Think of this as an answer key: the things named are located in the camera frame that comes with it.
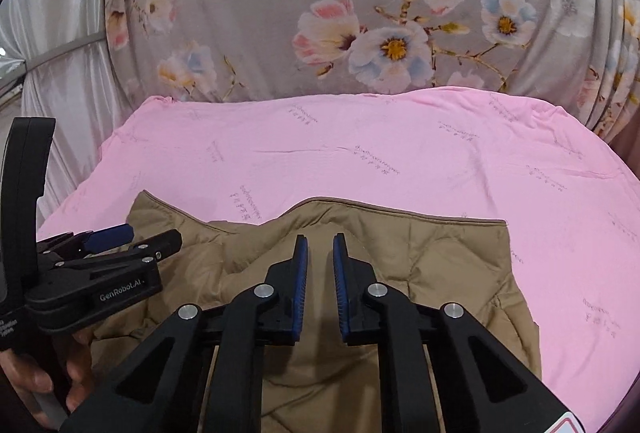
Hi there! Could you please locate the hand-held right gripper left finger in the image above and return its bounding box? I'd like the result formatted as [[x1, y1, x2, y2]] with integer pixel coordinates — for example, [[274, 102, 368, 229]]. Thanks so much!
[[60, 233, 312, 433]]

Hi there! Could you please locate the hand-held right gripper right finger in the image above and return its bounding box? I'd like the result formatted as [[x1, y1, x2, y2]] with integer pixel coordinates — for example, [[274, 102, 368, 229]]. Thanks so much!
[[331, 233, 573, 433]]

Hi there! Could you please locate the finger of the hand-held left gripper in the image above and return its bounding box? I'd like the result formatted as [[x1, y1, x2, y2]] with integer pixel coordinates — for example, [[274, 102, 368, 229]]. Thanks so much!
[[50, 228, 184, 271], [37, 223, 137, 258]]

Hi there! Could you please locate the olive quilted jacket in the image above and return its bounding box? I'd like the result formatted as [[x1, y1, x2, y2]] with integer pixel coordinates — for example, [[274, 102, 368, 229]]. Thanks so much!
[[90, 190, 544, 433]]

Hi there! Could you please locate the person's left hand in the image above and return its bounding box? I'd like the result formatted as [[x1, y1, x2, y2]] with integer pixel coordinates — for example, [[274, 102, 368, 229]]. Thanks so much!
[[0, 330, 97, 430]]

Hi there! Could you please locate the pink printed blanket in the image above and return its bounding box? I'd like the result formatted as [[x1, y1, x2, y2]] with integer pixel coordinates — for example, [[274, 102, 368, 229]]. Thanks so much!
[[36, 88, 640, 433]]

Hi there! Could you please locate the grey satin curtain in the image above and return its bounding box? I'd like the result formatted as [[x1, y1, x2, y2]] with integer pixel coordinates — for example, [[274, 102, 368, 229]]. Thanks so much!
[[0, 0, 138, 236]]

